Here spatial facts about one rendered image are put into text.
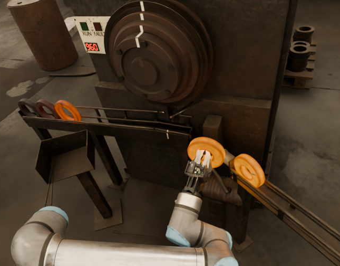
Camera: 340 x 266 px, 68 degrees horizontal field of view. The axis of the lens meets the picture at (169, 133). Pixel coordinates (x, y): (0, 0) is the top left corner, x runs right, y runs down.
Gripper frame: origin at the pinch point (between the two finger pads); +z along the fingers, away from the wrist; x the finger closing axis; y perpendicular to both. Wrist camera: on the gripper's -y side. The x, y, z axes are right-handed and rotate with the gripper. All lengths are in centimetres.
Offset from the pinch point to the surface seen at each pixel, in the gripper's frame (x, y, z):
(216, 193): -3.8, -33.9, -6.9
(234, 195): -12.5, -33.0, -5.8
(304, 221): -40.5, -15.0, -13.9
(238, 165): -12.5, -14.4, 2.4
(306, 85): -49, -130, 149
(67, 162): 79, -22, -15
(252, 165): -18.5, -7.0, 0.7
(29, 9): 269, -52, 158
